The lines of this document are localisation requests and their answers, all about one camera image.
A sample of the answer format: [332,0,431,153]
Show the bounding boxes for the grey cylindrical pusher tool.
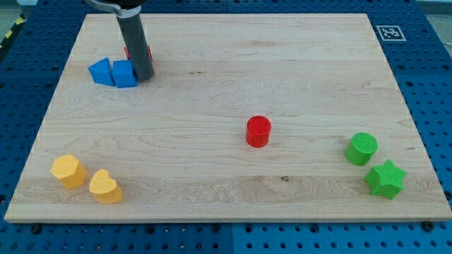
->
[117,13,154,80]

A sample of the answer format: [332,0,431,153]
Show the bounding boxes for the red star block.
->
[124,45,153,62]

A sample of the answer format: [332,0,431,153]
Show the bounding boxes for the wooden board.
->
[5,13,451,224]

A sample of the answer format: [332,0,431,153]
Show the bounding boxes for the green star block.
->
[364,159,407,200]

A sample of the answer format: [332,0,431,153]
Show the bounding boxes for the blue cube block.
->
[112,60,137,88]

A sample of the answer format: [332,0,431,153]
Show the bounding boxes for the blue triangle block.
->
[88,58,114,87]

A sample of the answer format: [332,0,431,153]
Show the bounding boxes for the yellow hexagon block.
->
[50,154,88,190]

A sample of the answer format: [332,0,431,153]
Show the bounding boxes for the red cylinder block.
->
[246,116,272,148]

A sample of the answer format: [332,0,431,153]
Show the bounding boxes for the yellow heart block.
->
[89,169,124,204]

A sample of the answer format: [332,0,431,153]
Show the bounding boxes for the white fiducial marker tag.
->
[376,25,406,42]

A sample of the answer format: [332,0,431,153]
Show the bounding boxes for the green cylinder block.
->
[345,132,379,166]

